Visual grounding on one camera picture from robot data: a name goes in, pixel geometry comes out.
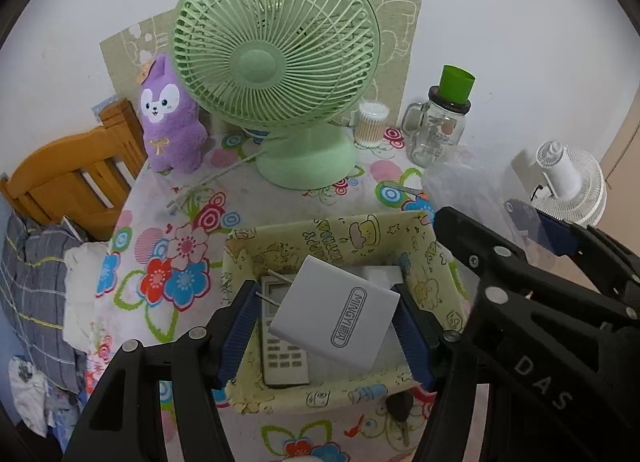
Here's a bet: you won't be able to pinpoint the green desk fan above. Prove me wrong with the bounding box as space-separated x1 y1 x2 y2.
170 0 382 191

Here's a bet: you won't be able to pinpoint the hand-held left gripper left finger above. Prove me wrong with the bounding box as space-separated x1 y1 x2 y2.
60 279 261 462

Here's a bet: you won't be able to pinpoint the blue wall sticker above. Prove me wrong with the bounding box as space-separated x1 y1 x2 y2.
91 96 131 117

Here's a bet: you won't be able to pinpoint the grey plaid pillow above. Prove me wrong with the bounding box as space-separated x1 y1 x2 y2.
0 214 88 395

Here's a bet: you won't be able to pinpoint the glass jar with green lid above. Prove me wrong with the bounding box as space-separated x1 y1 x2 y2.
401 65 477 167

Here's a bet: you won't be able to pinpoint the floral tablecloth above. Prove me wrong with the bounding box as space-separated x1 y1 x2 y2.
82 127 501 462

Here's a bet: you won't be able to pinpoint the white fan cable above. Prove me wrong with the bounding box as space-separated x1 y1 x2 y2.
166 151 268 213

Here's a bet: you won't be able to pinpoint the purple plush bunny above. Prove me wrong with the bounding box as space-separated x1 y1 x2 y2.
136 54 207 175

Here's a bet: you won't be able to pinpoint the beige printed wall sheet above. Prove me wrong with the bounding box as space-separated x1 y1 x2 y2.
100 0 422 127

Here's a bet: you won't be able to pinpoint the white remote control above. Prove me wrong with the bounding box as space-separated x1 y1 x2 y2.
260 276 312 388

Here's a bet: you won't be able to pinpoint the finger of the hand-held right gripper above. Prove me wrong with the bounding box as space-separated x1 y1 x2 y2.
504 198 640 287
432 207 640 443

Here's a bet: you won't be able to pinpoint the black key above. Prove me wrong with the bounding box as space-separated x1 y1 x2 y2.
387 392 416 448

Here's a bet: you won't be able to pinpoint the yellow printed storage box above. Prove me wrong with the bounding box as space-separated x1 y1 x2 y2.
222 211 468 415

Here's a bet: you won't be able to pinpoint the beige door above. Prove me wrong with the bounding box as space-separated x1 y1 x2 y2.
600 92 640 193

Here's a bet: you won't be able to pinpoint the cotton swab jar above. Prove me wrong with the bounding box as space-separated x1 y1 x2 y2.
352 102 391 147

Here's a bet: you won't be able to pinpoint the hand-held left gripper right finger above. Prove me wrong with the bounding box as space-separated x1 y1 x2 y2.
390 283 488 462

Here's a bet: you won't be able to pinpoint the orange handled scissors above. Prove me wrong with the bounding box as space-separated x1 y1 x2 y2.
400 184 433 203

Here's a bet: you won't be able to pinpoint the white floor fan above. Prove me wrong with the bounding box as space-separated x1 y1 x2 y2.
530 139 608 227

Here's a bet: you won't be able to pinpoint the wooden bed headboard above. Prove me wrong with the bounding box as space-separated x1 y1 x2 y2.
0 98 148 241

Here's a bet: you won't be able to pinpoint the white patterned cloth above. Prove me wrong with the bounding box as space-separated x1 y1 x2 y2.
7 357 51 425

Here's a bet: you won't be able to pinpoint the white power adapter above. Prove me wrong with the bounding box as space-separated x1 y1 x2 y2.
256 256 401 372

